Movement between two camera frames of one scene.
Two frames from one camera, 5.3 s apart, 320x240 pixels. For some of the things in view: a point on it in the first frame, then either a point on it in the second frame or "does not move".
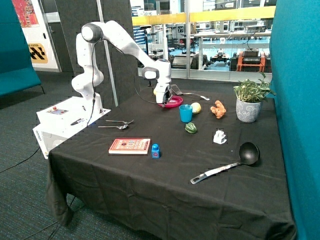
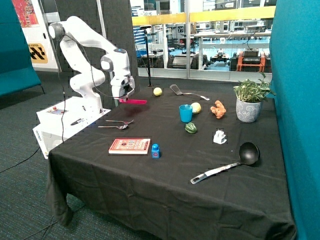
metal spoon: (120, 127) does not move
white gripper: (160, 91) → (121, 85)
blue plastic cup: (185, 113) does not move
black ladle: (249, 154) does not move
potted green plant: (250, 95) does not move
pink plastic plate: (175, 100) → (133, 101)
